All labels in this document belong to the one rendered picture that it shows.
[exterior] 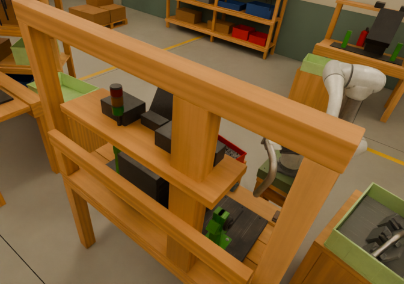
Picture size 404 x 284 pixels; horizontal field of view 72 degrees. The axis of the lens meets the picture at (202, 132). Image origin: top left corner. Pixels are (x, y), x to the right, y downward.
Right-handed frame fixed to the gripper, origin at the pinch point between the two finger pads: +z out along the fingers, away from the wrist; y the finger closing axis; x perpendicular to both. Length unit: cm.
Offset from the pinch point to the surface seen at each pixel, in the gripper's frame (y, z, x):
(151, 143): -11, 49, -8
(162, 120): -8.7, 43.8, -18.9
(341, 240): -65, -61, 21
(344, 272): -81, -66, 35
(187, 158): 2.0, 36.5, 8.2
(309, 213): 16.3, 6.6, 35.9
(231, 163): -7.0, 17.0, 4.6
